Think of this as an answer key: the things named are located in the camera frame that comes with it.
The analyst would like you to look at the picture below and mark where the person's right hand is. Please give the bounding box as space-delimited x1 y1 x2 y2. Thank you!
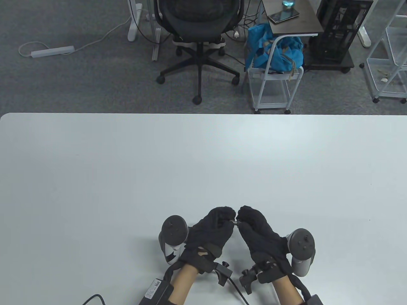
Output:
237 205 292 283

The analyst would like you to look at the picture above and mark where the person's left hand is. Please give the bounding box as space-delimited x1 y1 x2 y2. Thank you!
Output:
180 207 237 273

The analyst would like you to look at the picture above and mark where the person's left forearm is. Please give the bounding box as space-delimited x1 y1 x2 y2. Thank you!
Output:
167 264 200 305

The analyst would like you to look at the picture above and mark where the person's right forearm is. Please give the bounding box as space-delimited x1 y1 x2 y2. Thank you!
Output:
272 276 304 305

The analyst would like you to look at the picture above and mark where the grey left hand controller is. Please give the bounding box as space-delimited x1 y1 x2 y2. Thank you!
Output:
158 215 189 265

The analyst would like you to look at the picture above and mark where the grey hand controller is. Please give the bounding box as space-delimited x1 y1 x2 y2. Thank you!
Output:
286 228 317 276
158 215 189 265

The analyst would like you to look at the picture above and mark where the grey right hand controller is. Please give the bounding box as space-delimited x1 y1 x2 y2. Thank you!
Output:
286 228 317 276

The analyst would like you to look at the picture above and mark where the black labelled battery pack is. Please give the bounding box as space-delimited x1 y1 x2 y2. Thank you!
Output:
139 277 175 305

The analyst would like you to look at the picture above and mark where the black wheeled stand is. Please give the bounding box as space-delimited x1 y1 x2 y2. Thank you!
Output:
302 51 355 74

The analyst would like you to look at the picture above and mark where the blue fabric bag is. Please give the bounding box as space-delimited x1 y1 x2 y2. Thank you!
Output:
245 23 305 73

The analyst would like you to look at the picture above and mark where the narrow white desk leg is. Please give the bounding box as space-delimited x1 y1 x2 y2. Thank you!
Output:
152 0 162 61

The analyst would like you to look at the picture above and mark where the white mesh rolling rack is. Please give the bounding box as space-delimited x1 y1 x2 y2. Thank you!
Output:
360 0 407 104

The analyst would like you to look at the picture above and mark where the black office chair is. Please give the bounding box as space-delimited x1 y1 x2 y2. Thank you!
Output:
154 0 245 105

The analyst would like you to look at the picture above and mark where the wide white desk leg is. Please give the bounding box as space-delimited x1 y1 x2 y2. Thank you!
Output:
127 0 143 42

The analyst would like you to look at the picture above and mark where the dark brown side table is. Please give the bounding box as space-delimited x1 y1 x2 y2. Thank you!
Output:
261 0 325 72

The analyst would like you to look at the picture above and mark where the black computer case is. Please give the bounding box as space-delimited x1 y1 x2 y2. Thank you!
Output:
307 0 374 64

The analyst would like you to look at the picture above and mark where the black smartphone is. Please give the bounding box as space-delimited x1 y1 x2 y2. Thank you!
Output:
267 10 300 24

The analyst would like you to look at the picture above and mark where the white desk foot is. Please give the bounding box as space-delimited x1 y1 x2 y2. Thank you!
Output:
358 0 372 48

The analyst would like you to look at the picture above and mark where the white power strip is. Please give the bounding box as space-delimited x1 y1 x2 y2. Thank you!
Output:
31 45 75 58

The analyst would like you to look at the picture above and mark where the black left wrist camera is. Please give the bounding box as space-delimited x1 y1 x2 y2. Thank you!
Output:
214 261 232 286

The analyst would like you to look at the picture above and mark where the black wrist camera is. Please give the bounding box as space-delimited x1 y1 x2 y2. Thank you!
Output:
214 261 232 286
239 268 259 294

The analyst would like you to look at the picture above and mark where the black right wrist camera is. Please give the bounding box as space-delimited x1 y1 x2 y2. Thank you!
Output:
239 268 259 294

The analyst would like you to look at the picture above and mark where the black left glove cable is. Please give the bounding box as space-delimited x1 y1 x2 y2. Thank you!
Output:
163 261 184 282

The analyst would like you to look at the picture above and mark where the black glove cable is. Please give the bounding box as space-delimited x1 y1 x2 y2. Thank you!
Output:
163 261 184 282
289 274 311 300

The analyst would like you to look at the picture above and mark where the thin black cable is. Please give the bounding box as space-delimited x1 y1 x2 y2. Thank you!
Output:
228 277 251 305
81 293 104 305

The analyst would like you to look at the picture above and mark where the black right glove cable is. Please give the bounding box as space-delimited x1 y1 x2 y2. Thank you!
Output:
289 274 311 300

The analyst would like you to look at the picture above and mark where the black floor cable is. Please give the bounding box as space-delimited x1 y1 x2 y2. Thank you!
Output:
223 52 247 67

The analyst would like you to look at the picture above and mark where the white power strip cable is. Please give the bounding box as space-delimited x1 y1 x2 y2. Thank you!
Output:
18 14 132 58

